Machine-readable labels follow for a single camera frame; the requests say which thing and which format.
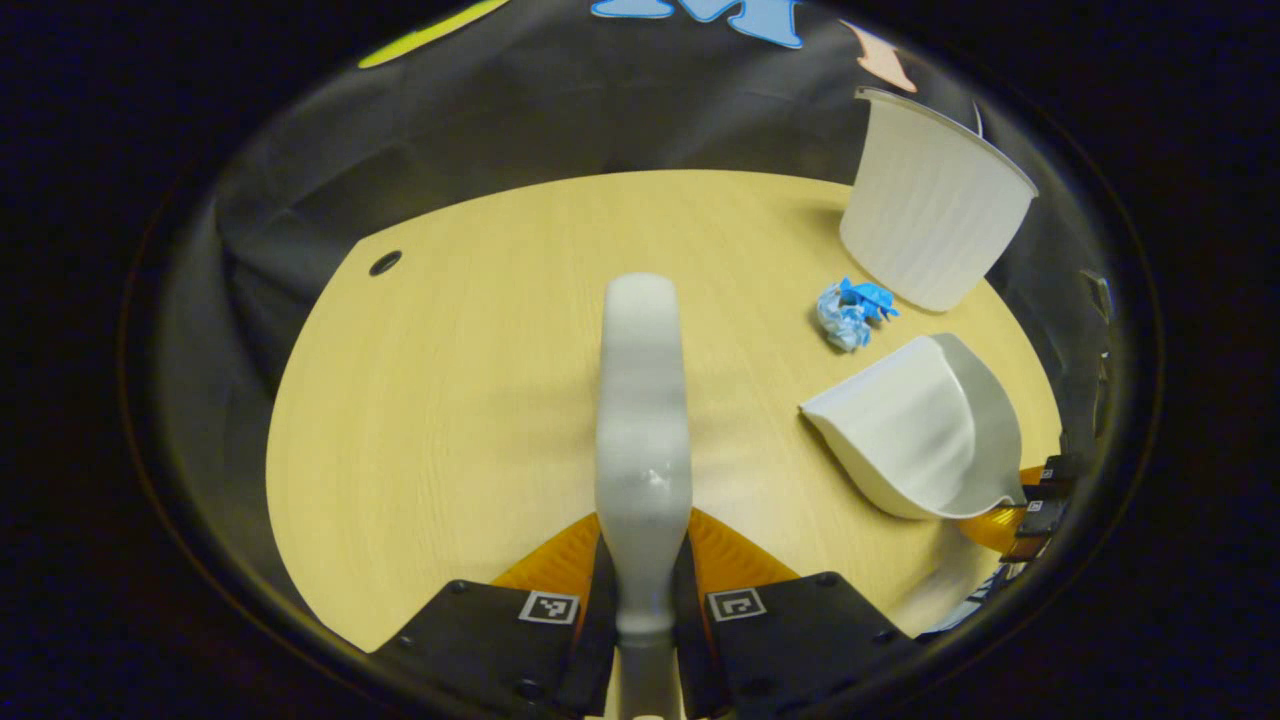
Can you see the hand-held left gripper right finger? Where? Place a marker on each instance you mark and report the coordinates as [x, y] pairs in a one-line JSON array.
[[800, 640]]

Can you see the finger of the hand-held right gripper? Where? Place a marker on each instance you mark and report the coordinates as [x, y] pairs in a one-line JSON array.
[[1055, 472], [1030, 525]]

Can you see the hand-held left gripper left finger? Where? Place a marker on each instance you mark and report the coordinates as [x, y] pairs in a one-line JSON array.
[[500, 640]]

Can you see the white dustpan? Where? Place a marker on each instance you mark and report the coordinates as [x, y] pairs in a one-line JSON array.
[[915, 430]]

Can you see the blue paper trash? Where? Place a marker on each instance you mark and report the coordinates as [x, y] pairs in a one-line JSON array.
[[848, 315]]

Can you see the white ribbed garbage bin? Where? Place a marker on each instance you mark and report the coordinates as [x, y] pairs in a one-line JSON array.
[[935, 210]]

